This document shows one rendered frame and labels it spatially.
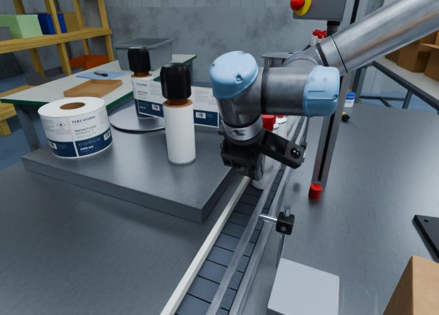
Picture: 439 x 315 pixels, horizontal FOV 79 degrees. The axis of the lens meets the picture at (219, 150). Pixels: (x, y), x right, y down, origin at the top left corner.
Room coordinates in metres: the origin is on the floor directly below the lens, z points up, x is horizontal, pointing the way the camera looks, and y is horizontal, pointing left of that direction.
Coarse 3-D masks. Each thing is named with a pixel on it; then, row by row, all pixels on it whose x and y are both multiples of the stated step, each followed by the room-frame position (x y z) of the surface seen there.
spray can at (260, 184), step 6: (264, 114) 0.61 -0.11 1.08; (264, 120) 0.59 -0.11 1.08; (270, 120) 0.59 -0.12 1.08; (264, 126) 0.59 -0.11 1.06; (270, 126) 0.59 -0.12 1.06; (270, 162) 0.59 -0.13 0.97; (264, 168) 0.58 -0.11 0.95; (270, 168) 0.59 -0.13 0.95; (264, 174) 0.58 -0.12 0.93; (264, 180) 0.58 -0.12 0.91; (258, 186) 0.58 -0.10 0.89; (264, 186) 0.58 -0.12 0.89
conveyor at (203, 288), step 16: (256, 192) 0.58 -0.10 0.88; (272, 192) 0.57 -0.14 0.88; (240, 208) 0.51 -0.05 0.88; (240, 224) 0.46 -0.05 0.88; (256, 224) 0.46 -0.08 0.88; (224, 240) 0.41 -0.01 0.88; (256, 240) 0.41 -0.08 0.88; (208, 256) 0.37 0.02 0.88; (224, 256) 0.37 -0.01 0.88; (208, 272) 0.33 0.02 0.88; (224, 272) 0.33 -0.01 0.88; (240, 272) 0.33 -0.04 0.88; (192, 288) 0.30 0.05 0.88; (208, 288) 0.30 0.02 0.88; (192, 304) 0.27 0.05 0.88; (208, 304) 0.27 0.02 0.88; (224, 304) 0.27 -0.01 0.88
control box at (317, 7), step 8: (304, 0) 0.79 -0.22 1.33; (312, 0) 0.77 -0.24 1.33; (320, 0) 0.75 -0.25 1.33; (328, 0) 0.73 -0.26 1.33; (336, 0) 0.71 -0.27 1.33; (344, 0) 0.69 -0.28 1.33; (368, 0) 0.73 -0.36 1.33; (304, 8) 0.79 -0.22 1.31; (312, 8) 0.77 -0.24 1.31; (320, 8) 0.75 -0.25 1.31; (328, 8) 0.73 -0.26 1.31; (336, 8) 0.71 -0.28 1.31; (368, 8) 0.73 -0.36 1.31; (296, 16) 0.81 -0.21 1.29; (304, 16) 0.79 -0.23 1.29; (312, 16) 0.77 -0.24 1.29; (320, 16) 0.74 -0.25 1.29; (328, 16) 0.73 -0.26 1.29; (336, 16) 0.71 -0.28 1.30
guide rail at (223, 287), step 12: (276, 168) 0.57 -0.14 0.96; (264, 192) 0.47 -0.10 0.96; (264, 204) 0.44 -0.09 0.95; (252, 216) 0.39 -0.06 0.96; (252, 228) 0.36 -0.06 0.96; (240, 240) 0.33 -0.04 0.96; (240, 252) 0.31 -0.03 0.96; (228, 276) 0.26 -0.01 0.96; (228, 288) 0.25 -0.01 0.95; (216, 300) 0.23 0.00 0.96; (216, 312) 0.21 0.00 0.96
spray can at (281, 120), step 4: (276, 116) 0.68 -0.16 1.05; (280, 116) 0.68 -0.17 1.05; (284, 116) 0.70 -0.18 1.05; (276, 120) 0.68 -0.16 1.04; (280, 120) 0.68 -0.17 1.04; (284, 120) 0.68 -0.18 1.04; (280, 124) 0.67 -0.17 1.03; (284, 124) 0.68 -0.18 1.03; (280, 128) 0.67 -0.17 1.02; (284, 128) 0.68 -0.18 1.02; (280, 132) 0.67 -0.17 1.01; (284, 132) 0.68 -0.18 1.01; (284, 136) 0.68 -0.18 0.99; (280, 168) 0.68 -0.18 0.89
